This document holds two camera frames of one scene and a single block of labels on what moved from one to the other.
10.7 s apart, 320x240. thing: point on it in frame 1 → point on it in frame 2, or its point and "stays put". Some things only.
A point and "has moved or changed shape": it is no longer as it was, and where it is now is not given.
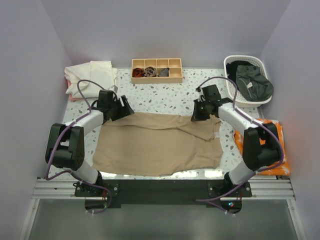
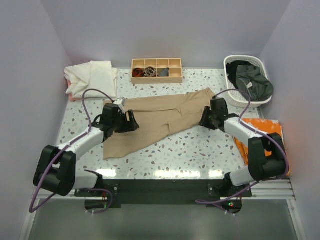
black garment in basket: x=231 y=69 stays put
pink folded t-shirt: x=71 y=97 stays put
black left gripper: x=121 y=109 → x=127 y=121
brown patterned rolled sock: x=150 y=71 stays put
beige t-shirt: x=157 y=143 has moved or changed shape
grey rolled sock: x=165 y=72 stays put
